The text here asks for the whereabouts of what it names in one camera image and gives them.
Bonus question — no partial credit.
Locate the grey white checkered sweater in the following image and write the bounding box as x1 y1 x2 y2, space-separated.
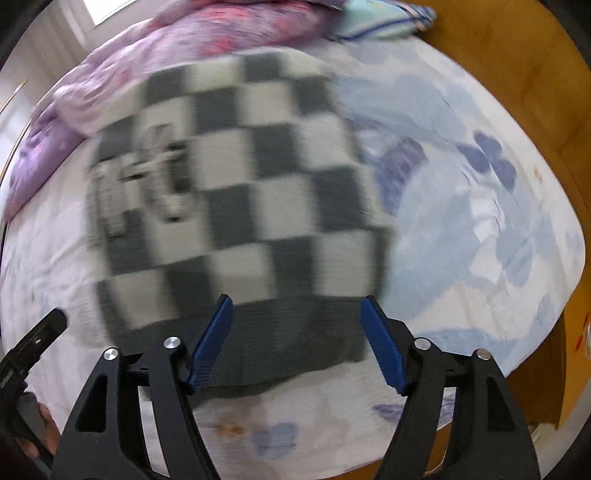
87 49 394 388

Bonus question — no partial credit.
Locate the person's left hand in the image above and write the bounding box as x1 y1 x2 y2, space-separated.
16 402 61 459

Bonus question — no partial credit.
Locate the white patterned bed sheet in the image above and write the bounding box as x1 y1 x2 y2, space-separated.
1 39 585 479

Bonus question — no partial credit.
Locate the pink purple floral duvet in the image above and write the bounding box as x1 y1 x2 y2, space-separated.
1 1 343 221

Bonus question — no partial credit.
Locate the light blue striped pillow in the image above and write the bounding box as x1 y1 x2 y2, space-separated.
327 0 438 42

